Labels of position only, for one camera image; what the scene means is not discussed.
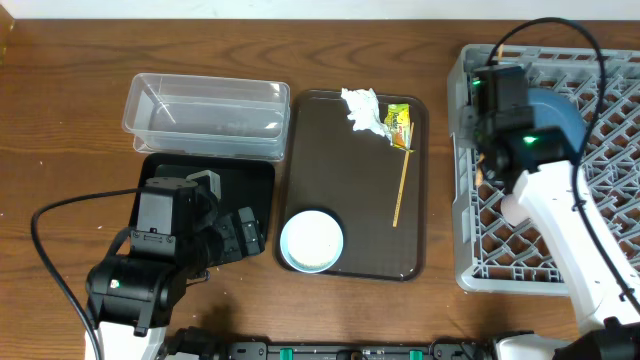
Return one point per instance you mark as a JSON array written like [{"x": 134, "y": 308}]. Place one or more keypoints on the crumpled white tissue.
[{"x": 364, "y": 113}]

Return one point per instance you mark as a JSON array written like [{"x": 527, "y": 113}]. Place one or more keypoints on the blue plate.
[{"x": 554, "y": 111}]

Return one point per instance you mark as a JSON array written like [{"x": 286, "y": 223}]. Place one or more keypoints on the pink cup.
[{"x": 512, "y": 211}]

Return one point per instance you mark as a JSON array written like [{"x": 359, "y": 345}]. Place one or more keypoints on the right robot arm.
[{"x": 530, "y": 139}]

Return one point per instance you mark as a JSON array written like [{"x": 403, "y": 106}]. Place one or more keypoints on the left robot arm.
[{"x": 180, "y": 233}]

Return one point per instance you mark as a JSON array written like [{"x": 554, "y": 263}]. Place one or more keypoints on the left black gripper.
[{"x": 228, "y": 230}]

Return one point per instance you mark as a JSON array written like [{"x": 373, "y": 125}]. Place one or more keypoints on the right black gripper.
[{"x": 470, "y": 121}]

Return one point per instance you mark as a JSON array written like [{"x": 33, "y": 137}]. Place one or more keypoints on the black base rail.
[{"x": 325, "y": 351}]

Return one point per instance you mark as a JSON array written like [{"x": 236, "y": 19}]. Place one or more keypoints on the yellow green snack wrapper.
[{"x": 398, "y": 123}]

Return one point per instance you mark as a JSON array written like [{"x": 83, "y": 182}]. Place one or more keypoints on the clear plastic bin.
[{"x": 213, "y": 116}]

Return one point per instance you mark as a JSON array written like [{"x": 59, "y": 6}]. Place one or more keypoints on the grey dishwasher rack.
[{"x": 490, "y": 254}]

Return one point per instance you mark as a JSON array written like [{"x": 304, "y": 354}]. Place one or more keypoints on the brown serving tray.
[{"x": 354, "y": 176}]

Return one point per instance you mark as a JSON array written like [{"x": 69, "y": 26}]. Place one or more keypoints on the black plastic tray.
[{"x": 244, "y": 183}]

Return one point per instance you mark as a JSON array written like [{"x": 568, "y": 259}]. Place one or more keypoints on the light blue rice bowl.
[{"x": 311, "y": 241}]

